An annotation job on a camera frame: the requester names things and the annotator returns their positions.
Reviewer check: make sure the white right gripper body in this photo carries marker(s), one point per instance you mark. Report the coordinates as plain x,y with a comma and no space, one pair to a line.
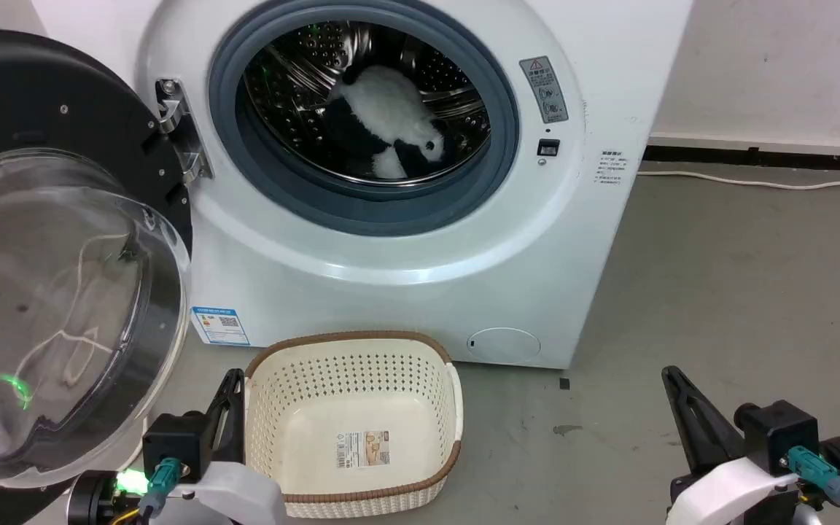
733,492

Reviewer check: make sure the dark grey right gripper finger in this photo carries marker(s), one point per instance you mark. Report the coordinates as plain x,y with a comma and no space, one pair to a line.
682,415
719,437

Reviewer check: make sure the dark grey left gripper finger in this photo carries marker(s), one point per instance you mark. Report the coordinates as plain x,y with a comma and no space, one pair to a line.
236,430
217,415

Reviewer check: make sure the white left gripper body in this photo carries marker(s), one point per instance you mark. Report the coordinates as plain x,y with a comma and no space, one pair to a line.
238,492

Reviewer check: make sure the black round glass washer door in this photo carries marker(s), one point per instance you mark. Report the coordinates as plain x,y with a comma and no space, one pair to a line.
33,95

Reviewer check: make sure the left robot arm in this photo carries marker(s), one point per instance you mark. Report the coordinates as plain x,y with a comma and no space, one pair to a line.
95,499

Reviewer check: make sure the white front-load washing machine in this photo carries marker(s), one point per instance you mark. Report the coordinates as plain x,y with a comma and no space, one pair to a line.
391,292

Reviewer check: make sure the chrome door hinge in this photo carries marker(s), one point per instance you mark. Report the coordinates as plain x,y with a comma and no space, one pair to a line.
181,124

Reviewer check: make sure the black door latch socket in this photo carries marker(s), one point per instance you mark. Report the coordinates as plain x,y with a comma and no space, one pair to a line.
548,147

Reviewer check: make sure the cream perforated laundry basket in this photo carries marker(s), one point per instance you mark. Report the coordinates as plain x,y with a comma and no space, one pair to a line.
296,408

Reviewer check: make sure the blue energy label sticker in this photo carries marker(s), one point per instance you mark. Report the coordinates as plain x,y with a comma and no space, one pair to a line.
219,326

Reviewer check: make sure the paper label with barcode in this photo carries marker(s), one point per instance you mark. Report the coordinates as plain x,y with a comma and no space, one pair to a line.
363,449

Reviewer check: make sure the round drain filter cover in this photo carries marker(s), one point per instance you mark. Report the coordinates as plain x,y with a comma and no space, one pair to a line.
504,345

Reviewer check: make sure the small printed text sticker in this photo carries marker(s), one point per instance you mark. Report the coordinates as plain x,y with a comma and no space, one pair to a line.
612,168

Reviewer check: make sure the black baseboard strip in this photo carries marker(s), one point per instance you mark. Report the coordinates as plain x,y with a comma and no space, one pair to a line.
755,157

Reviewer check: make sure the perforated steel washer drum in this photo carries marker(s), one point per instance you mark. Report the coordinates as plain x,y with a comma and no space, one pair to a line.
296,73

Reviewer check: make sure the black and white panda plush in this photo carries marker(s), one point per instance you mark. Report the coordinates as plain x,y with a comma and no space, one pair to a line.
391,109

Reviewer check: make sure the grey warning sticker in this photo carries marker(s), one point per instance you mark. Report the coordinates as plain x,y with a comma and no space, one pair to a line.
544,89

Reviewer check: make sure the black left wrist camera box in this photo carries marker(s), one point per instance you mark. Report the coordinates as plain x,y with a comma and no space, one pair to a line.
172,441

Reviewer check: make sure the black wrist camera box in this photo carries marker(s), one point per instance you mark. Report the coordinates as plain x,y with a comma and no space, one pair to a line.
781,434
172,441

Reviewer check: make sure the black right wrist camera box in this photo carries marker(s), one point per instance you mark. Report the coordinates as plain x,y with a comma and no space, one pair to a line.
781,434

